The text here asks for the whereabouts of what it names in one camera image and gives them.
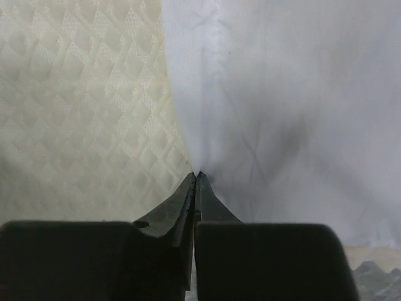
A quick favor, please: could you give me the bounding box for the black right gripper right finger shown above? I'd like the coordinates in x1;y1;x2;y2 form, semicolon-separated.
194;173;359;300

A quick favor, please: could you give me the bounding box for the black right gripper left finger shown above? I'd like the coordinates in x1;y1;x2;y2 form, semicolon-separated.
1;174;196;300

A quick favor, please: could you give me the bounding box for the white pillowcase with peach ruffles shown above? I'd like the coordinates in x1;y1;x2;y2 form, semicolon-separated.
162;1;400;248

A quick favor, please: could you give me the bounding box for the cream pillow with yellow edge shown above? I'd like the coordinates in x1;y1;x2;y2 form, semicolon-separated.
1;1;191;222

